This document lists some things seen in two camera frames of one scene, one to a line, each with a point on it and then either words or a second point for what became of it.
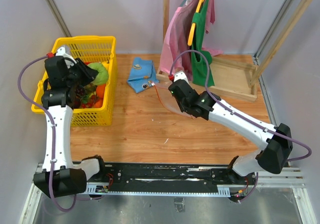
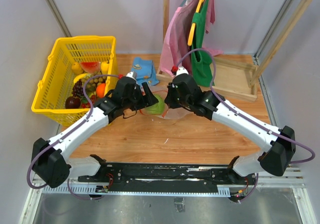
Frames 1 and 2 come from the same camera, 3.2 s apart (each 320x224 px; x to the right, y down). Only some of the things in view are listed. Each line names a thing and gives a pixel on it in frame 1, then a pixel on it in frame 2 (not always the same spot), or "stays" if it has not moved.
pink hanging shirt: x=176 y=37 stays
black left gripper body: x=73 y=77 -> x=136 y=102
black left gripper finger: x=86 y=73 -> x=150 y=98
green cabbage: x=102 y=76 -> x=157 y=108
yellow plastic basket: x=91 y=50 stays
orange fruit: x=100 y=91 stays
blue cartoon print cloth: x=142 y=74 stays
